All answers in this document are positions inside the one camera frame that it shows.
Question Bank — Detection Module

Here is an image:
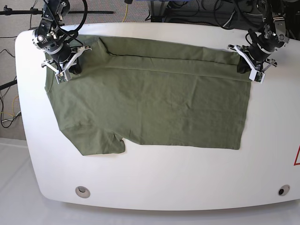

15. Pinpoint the black tripod bar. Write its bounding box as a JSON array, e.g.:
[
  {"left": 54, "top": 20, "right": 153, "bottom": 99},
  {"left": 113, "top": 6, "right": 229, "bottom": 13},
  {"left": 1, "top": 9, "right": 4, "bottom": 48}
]
[{"left": 0, "top": 7, "right": 114, "bottom": 16}]

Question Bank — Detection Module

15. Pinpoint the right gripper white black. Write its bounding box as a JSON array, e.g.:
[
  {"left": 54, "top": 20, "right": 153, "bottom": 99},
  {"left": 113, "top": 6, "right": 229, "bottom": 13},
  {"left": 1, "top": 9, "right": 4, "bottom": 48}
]
[{"left": 41, "top": 45, "right": 92, "bottom": 75}]

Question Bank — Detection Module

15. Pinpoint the red triangle sticker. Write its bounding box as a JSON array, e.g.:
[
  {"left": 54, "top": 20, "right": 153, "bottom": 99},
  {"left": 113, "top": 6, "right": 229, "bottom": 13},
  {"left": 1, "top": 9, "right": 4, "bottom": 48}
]
[{"left": 293, "top": 147, "right": 300, "bottom": 165}]

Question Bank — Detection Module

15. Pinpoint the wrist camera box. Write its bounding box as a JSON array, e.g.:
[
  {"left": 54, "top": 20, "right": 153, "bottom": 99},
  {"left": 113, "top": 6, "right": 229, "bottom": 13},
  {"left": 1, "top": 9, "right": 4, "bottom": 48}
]
[
  {"left": 55, "top": 71, "right": 71, "bottom": 84},
  {"left": 249, "top": 69, "right": 265, "bottom": 83}
]

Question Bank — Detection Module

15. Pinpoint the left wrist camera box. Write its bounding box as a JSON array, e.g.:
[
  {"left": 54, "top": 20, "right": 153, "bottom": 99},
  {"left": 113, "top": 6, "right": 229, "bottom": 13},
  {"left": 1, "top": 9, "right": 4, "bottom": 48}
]
[{"left": 249, "top": 69, "right": 265, "bottom": 83}]

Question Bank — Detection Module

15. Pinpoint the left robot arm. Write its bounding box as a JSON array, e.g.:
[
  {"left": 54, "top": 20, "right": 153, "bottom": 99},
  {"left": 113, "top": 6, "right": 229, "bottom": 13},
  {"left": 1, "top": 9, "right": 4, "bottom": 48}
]
[{"left": 231, "top": 0, "right": 289, "bottom": 74}]

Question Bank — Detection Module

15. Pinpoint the left table grommet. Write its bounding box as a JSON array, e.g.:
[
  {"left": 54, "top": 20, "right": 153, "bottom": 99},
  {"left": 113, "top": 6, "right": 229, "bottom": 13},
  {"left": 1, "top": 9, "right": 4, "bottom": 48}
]
[{"left": 75, "top": 186, "right": 90, "bottom": 199}]

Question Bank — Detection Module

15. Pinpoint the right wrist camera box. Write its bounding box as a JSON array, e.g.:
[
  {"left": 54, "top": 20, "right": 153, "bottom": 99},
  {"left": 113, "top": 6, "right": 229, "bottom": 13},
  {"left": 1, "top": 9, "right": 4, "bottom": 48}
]
[{"left": 55, "top": 71, "right": 71, "bottom": 84}]

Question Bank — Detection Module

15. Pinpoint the yellow floor cable coil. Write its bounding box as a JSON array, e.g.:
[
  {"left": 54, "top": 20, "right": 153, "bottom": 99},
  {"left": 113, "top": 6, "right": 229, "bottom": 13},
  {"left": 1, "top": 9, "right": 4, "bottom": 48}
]
[{"left": 0, "top": 96, "right": 22, "bottom": 121}]

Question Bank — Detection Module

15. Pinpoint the black stand leg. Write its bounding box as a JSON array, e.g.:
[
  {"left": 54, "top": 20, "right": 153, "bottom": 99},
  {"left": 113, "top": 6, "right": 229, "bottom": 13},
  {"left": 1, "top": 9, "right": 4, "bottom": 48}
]
[{"left": 0, "top": 79, "right": 17, "bottom": 90}]

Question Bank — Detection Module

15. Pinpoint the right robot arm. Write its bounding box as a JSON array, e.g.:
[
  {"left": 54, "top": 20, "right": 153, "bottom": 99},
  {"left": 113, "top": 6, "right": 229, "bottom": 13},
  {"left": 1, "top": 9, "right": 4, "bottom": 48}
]
[{"left": 32, "top": 0, "right": 88, "bottom": 74}]

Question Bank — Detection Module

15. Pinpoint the table grommet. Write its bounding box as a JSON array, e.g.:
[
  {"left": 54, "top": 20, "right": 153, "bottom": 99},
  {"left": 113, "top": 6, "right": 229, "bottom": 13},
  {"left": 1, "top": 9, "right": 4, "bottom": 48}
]
[
  {"left": 75, "top": 186, "right": 90, "bottom": 199},
  {"left": 278, "top": 185, "right": 290, "bottom": 196}
]

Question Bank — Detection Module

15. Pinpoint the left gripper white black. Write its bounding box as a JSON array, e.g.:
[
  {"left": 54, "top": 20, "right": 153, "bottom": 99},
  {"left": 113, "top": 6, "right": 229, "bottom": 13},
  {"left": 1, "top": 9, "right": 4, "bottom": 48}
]
[{"left": 236, "top": 45, "right": 278, "bottom": 74}]

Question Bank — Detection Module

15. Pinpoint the right table grommet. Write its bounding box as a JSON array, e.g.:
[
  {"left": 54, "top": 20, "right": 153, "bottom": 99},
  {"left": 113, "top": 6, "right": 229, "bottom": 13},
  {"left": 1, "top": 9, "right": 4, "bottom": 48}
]
[{"left": 278, "top": 185, "right": 290, "bottom": 196}]

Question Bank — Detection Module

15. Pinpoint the olive green T-shirt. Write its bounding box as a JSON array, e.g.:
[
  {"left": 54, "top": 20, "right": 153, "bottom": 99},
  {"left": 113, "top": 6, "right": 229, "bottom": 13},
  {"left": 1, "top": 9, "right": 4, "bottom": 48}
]
[{"left": 45, "top": 36, "right": 251, "bottom": 156}]

